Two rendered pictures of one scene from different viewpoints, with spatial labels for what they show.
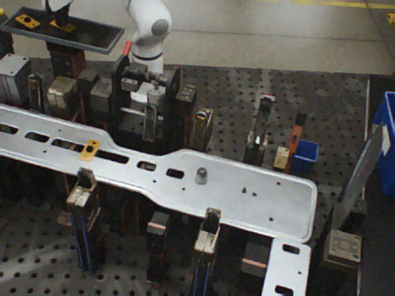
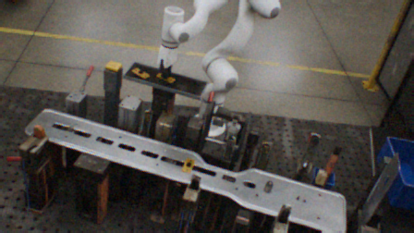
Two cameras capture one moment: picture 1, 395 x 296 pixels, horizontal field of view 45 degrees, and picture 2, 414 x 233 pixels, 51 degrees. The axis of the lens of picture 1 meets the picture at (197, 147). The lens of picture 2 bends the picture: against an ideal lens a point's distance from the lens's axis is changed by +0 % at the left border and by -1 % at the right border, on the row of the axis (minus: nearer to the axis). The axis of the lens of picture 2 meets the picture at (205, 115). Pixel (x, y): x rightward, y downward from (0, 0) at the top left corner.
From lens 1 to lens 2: 60 cm
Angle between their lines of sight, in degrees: 10
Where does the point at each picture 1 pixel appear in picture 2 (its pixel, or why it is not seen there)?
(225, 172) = (283, 185)
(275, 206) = (320, 210)
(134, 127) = (213, 152)
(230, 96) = (264, 136)
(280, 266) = not seen: outside the picture
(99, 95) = (193, 128)
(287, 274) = not seen: outside the picture
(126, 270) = not seen: outside the picture
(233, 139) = (270, 167)
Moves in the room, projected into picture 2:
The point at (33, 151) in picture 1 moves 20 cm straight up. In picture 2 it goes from (150, 164) to (154, 127)
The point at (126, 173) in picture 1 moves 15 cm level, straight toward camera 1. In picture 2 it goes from (216, 183) to (224, 212)
